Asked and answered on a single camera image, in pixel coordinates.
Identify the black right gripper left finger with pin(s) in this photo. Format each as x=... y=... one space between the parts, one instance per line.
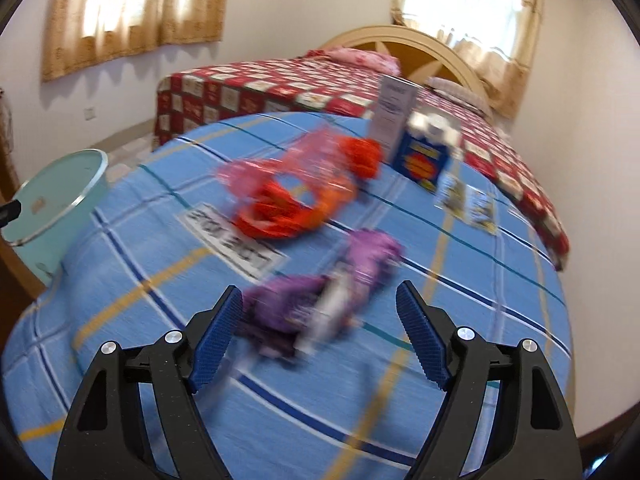
x=134 y=415

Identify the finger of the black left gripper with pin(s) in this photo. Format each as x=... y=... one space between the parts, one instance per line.
x=9 y=212

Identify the purple snack wrapper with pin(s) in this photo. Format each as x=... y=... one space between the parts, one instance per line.
x=291 y=316

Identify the red plastic bag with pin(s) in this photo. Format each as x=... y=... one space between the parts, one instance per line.
x=285 y=208

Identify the pink transparent plastic bag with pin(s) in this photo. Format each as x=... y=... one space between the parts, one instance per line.
x=315 y=159

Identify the light blue trash bin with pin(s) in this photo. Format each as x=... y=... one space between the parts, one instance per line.
x=56 y=205

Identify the blue plaid bed sheet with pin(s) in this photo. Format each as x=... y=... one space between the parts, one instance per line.
x=322 y=382

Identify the left window curtain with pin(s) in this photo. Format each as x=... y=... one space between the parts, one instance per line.
x=83 y=33

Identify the window curtain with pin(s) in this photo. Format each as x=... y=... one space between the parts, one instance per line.
x=496 y=38
x=83 y=33

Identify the foil sachet packets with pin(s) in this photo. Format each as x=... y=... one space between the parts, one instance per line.
x=474 y=207

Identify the blue milk carton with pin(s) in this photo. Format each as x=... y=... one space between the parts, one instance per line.
x=425 y=148

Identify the red checkered bedspread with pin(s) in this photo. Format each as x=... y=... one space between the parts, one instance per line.
x=193 y=98

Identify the striped grey pillow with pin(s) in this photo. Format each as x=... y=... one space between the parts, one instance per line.
x=456 y=93

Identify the white tall carton box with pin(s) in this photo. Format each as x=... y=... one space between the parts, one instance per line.
x=395 y=102

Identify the cream wooden headboard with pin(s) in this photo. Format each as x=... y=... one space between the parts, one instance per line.
x=420 y=56

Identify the pink pillow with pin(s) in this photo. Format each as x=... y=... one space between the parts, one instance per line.
x=381 y=63

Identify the right window curtain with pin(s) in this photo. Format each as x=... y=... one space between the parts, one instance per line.
x=496 y=38

